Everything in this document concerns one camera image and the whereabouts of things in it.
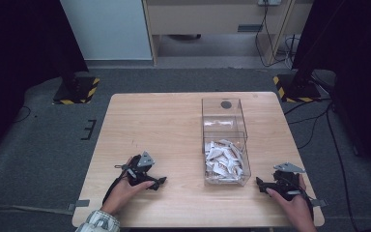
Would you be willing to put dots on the light wooden cabinet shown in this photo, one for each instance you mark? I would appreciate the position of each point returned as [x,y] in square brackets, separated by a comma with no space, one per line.
[212,17]

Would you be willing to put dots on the white power strip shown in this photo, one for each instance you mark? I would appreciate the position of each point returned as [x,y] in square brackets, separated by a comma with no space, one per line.
[269,2]

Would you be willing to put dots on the black striped stand base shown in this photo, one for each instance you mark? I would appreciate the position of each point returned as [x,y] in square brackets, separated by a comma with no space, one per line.
[77,90]
[298,90]

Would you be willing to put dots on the grey tape piece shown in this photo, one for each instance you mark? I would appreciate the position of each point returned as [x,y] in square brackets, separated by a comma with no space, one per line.
[81,203]
[319,203]

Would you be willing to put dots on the person's right hand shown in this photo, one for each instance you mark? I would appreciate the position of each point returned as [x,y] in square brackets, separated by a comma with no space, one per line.
[298,209]

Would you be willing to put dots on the clear plastic drawer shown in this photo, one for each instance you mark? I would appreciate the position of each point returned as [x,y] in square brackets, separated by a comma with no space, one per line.
[245,167]

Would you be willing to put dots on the white panel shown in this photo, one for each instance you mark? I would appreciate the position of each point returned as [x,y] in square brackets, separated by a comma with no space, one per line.
[106,29]

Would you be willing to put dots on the person's left hand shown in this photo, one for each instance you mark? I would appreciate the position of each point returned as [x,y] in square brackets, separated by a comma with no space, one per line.
[122,195]

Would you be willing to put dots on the dark curtain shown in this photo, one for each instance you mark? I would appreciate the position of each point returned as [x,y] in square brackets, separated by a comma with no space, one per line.
[357,64]
[19,64]

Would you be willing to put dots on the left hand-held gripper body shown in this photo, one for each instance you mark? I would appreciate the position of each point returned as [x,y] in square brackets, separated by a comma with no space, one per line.
[138,166]

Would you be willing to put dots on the clear plastic drawer case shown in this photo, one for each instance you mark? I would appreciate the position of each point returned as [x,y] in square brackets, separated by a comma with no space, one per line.
[220,112]

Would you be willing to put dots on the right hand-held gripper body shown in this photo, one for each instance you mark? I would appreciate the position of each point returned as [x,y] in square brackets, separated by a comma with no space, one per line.
[286,182]

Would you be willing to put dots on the black round table grommet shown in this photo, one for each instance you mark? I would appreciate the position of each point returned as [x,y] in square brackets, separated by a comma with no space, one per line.
[226,104]

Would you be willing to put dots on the pile of white packets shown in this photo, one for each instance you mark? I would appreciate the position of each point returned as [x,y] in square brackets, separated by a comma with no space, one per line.
[223,161]

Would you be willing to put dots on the grey floor tape strip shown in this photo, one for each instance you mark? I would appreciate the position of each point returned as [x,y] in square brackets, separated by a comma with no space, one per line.
[22,208]

